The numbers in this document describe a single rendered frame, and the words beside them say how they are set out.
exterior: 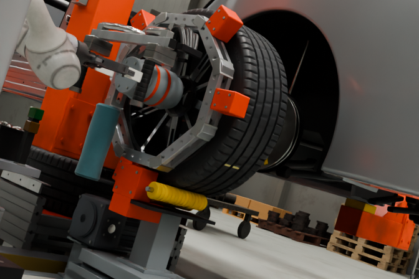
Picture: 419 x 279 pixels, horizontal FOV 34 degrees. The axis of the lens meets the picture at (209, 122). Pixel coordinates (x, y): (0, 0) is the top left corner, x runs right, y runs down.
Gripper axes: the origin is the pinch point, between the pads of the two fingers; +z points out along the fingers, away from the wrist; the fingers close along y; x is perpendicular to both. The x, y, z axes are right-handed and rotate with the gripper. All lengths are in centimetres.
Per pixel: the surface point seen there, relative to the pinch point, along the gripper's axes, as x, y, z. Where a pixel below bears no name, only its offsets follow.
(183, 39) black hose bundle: 16.8, 3.0, 15.4
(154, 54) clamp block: 8.8, 2.3, 7.0
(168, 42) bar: 13.7, 3.6, 9.6
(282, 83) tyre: 17, 12, 56
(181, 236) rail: -53, -66, 111
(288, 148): -2, 2, 83
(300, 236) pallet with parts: -73, -504, 815
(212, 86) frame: 6.2, 8.0, 28.6
